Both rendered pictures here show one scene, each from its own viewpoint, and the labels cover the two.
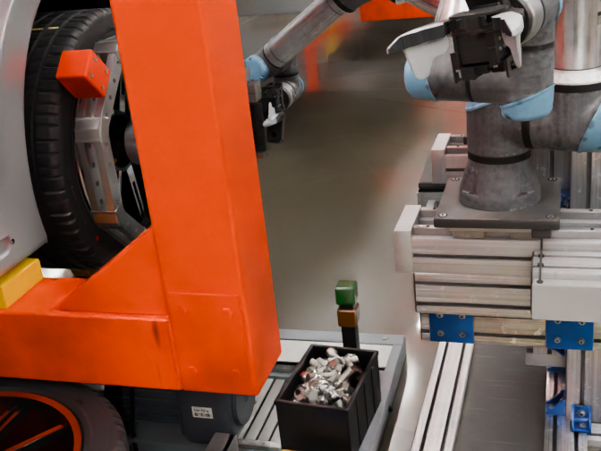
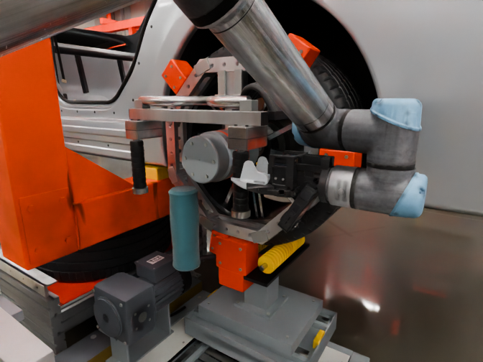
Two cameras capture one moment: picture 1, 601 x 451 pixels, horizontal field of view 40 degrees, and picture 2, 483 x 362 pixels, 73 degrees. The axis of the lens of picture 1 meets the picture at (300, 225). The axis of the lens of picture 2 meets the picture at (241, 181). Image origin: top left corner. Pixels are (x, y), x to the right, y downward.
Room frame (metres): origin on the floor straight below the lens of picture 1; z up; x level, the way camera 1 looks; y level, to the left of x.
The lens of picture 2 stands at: (2.31, -0.59, 1.01)
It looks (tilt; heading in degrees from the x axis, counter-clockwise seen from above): 14 degrees down; 105
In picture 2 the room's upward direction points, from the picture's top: straight up
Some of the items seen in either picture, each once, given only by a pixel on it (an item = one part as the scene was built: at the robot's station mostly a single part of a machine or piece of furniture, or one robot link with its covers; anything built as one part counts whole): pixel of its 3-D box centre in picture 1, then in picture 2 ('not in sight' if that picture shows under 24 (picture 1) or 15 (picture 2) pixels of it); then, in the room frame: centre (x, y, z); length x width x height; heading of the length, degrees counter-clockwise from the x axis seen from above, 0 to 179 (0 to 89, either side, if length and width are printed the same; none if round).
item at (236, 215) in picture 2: (258, 127); (241, 182); (2.12, 0.08, 0.83); 0.04 x 0.04 x 0.16
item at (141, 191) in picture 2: not in sight; (138, 165); (1.80, 0.19, 0.83); 0.04 x 0.04 x 0.16
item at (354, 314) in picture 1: (348, 314); not in sight; (1.49, -0.08, 0.59); 0.04 x 0.04 x 0.04; 72
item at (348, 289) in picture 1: (346, 293); not in sight; (1.49, -0.08, 0.64); 0.04 x 0.04 x 0.04; 72
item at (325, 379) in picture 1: (330, 397); not in sight; (1.32, -0.02, 0.51); 0.20 x 0.14 x 0.13; 157
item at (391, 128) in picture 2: (281, 57); (383, 132); (2.39, 0.00, 0.95); 0.11 x 0.08 x 0.11; 150
